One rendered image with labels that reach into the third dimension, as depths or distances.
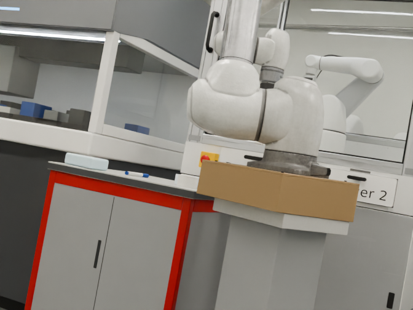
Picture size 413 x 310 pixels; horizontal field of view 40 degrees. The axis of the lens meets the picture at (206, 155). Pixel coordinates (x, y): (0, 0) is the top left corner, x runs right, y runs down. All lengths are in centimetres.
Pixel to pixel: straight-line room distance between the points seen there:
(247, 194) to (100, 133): 120
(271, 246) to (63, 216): 91
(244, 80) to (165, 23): 142
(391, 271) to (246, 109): 102
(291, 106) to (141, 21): 135
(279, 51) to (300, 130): 66
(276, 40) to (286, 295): 101
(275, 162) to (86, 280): 87
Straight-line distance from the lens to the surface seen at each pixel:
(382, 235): 232
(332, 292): 237
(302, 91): 162
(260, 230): 159
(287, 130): 160
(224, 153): 214
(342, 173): 233
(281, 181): 145
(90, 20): 268
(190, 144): 258
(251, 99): 160
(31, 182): 283
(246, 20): 169
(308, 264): 165
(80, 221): 213
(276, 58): 220
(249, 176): 153
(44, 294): 224
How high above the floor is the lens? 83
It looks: 1 degrees up
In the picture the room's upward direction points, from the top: 10 degrees clockwise
